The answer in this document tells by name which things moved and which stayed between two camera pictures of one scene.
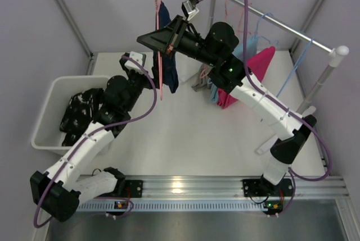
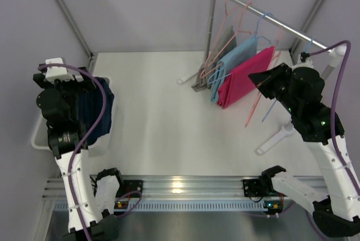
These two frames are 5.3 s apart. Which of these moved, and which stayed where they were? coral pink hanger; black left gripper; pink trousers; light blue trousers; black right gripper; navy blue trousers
Moved: black left gripper; coral pink hanger; navy blue trousers; black right gripper
Stayed: pink trousers; light blue trousers
